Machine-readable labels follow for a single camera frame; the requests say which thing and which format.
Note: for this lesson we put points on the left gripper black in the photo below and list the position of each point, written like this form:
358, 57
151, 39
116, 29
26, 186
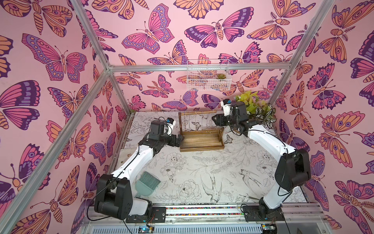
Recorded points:
178, 141

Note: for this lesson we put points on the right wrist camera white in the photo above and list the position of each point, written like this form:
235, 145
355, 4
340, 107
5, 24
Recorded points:
226, 106

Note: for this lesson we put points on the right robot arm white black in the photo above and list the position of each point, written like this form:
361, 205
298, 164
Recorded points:
293, 169

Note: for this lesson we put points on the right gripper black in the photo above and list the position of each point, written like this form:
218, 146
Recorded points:
219, 119

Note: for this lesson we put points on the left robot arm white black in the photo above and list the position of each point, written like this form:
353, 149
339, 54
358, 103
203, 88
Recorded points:
114, 196

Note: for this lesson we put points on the glass vase with plants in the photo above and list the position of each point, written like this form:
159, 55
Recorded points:
257, 108

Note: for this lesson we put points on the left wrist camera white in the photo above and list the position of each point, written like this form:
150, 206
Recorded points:
170, 125

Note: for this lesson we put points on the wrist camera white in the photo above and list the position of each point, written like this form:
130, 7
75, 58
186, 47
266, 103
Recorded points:
170, 125
226, 106

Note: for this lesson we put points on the white wire wall basket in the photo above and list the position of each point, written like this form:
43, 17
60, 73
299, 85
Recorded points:
203, 76

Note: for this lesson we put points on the small succulent in basket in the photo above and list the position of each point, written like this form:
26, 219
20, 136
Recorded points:
221, 76

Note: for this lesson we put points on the wooden jewelry display stand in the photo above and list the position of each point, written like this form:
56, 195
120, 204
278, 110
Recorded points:
199, 131

